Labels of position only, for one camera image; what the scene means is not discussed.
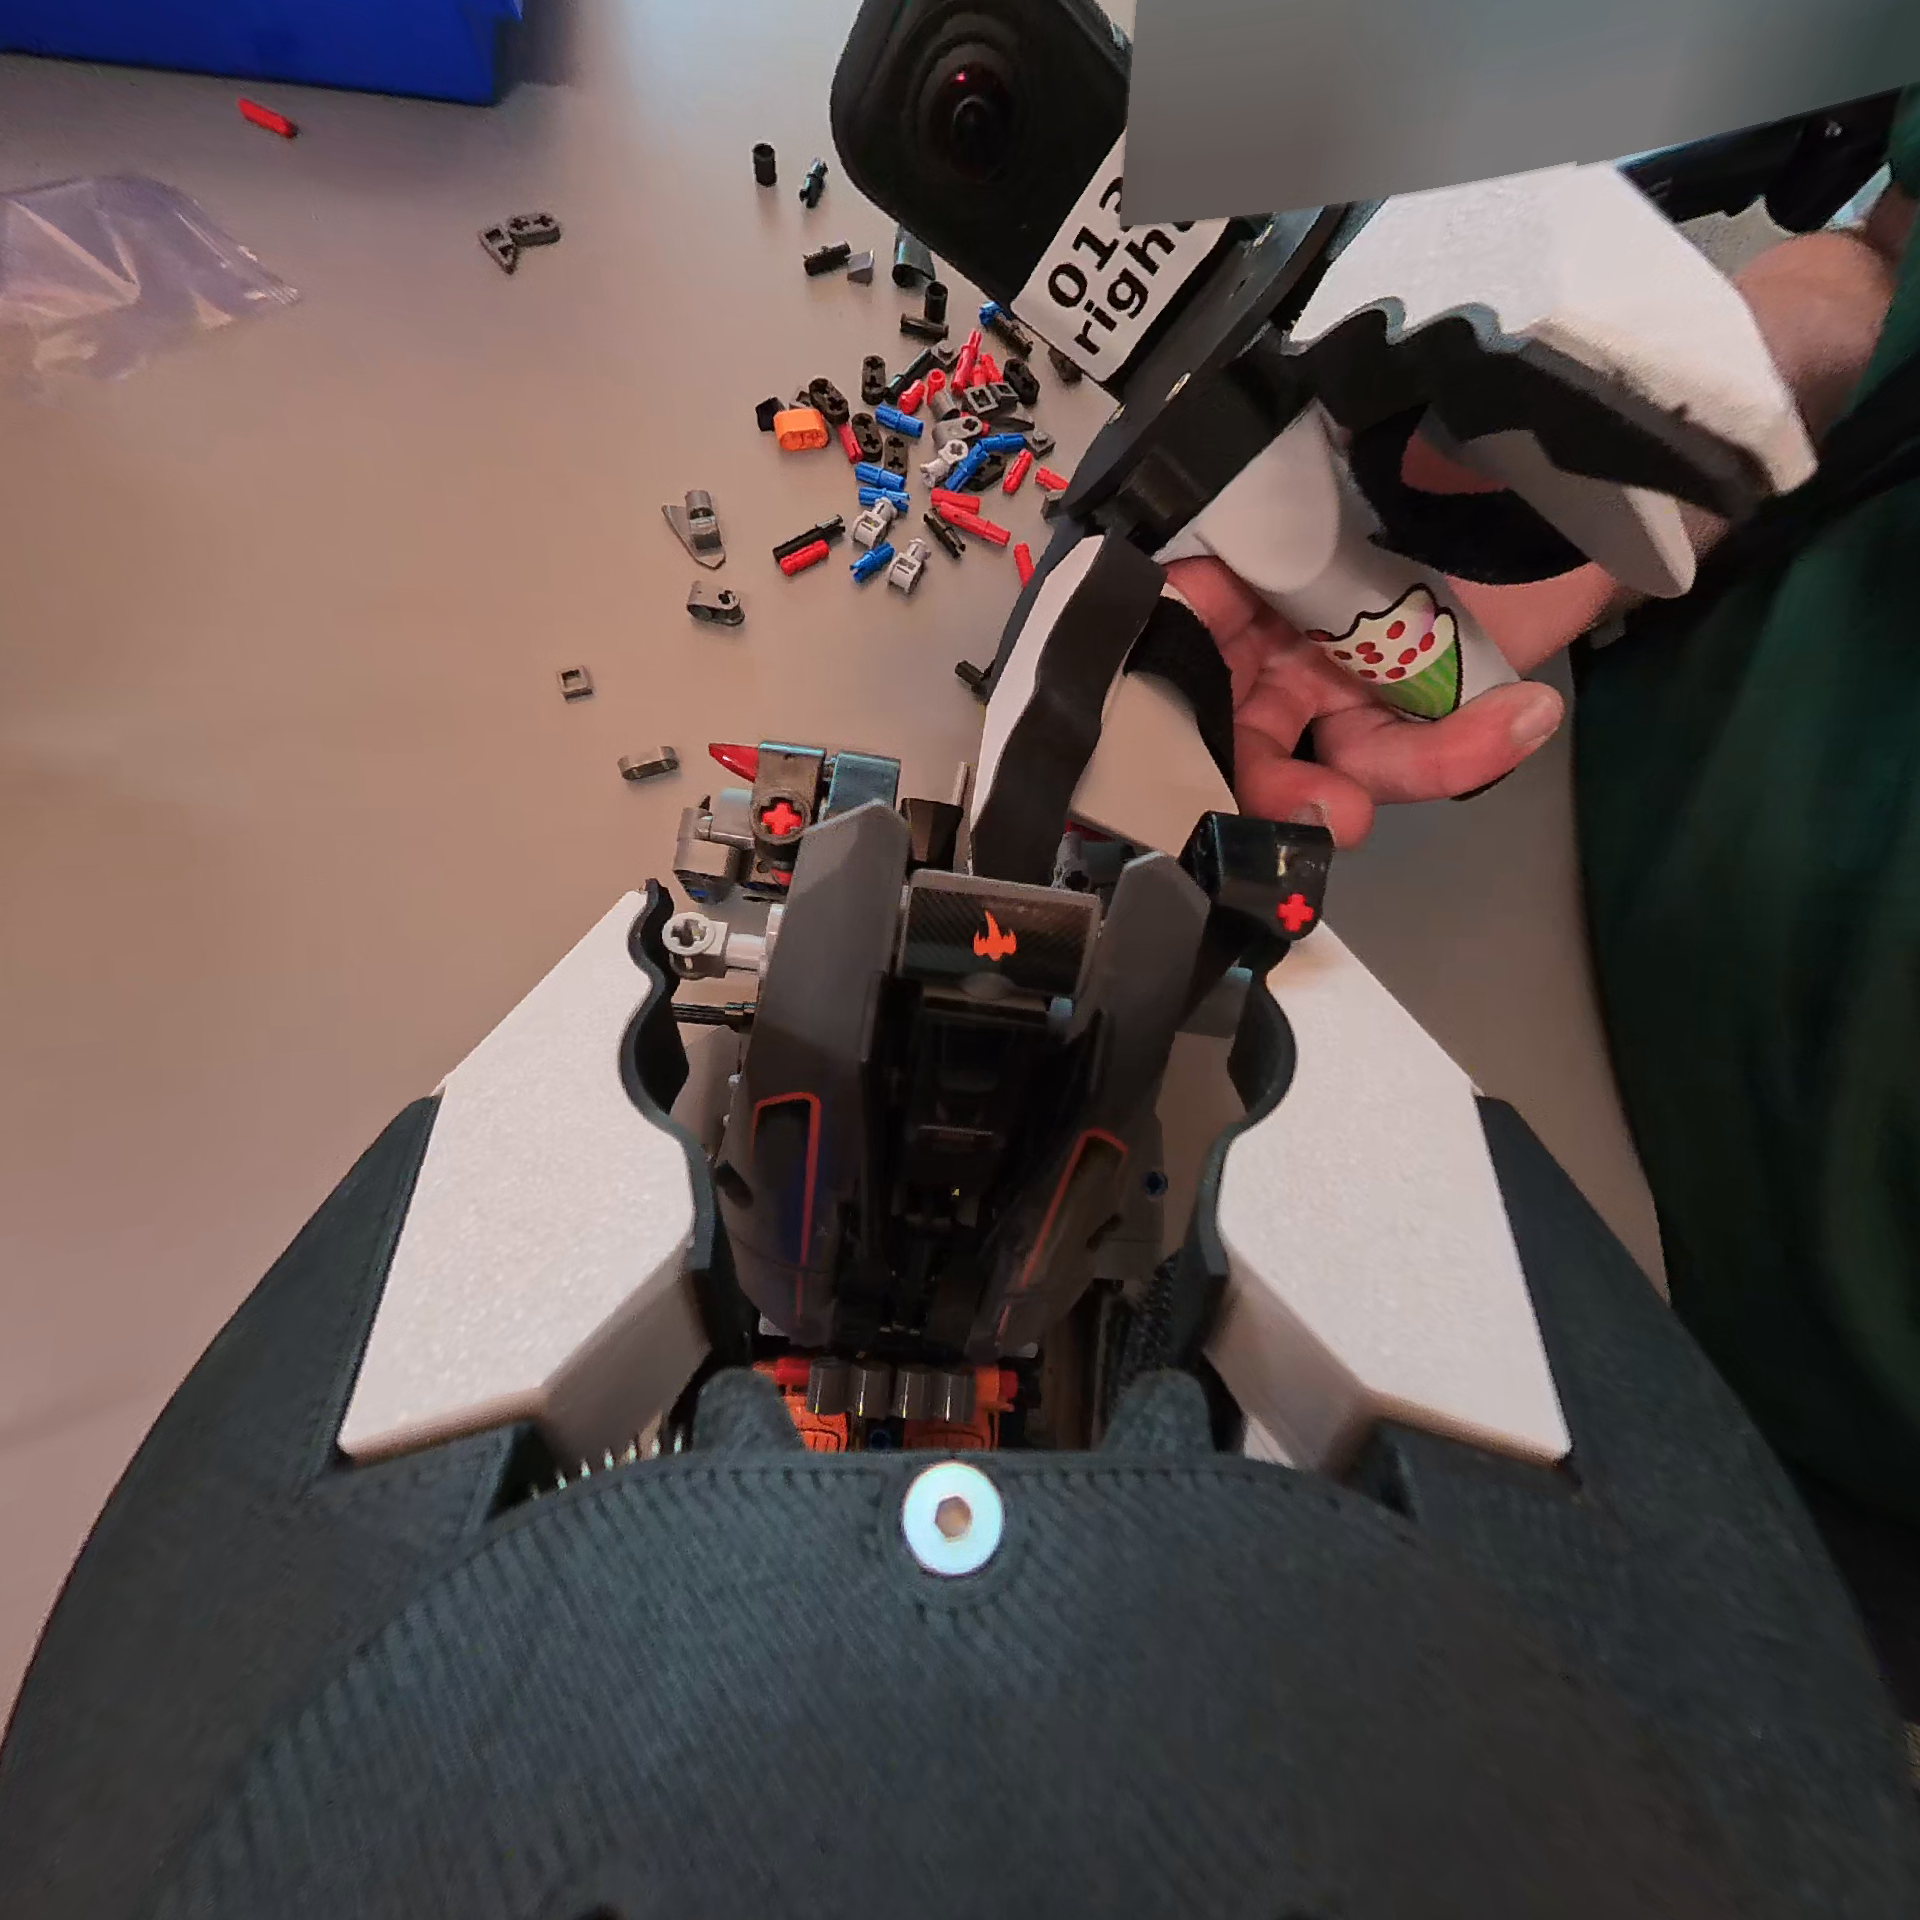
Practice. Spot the person's right hand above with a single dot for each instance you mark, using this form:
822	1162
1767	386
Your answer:
1350	751

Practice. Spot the clear plastic bag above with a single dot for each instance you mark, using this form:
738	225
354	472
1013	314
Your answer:
136	271

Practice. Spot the dark grey angled lego piece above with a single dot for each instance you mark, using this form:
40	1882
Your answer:
525	229

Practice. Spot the dark grey lego connector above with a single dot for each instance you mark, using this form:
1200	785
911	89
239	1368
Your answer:
716	604
698	523

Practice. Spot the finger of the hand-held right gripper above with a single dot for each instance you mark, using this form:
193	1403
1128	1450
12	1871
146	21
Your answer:
1590	284
1013	721

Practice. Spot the pile of small lego pieces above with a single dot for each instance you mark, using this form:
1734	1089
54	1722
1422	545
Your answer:
884	481

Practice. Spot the large lego vehicle model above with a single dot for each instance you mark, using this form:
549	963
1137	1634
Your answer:
960	1124

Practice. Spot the grey lego sub-assembly red parts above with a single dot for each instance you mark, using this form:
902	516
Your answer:
750	839

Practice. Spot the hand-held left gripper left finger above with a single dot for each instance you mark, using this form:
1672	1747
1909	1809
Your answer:
525	1201

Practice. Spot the blue bin with plastic bags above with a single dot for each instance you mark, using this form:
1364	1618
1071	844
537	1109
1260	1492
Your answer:
301	44

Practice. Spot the person's green shirt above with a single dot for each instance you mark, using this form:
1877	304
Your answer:
1769	973

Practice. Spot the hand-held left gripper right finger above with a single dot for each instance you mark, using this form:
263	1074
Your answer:
1382	1231

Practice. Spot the red lego pin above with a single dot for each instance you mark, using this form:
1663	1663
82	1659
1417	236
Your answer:
269	117

